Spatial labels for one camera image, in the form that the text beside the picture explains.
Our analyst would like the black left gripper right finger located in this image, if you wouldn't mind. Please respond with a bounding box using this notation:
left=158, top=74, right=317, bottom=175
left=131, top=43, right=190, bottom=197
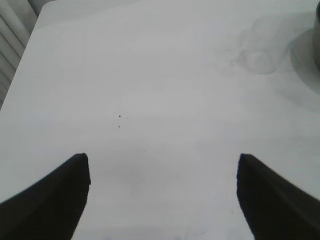
left=236, top=152, right=320, bottom=240

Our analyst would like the clear plastic measuring cup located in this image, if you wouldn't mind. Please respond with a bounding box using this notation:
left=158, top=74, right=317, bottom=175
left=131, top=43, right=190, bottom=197
left=236, top=13, right=295, bottom=76

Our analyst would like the stainless steel mixing bowl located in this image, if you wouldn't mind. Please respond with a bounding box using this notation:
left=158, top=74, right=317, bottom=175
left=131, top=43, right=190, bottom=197
left=313, top=0, right=320, bottom=66

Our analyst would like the white slatted panel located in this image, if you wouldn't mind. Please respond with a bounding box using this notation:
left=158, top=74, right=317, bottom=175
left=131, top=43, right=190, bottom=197
left=0, top=0, right=45, bottom=111

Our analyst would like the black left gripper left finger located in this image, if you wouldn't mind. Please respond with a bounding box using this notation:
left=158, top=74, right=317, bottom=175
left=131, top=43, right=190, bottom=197
left=0, top=152, right=91, bottom=240

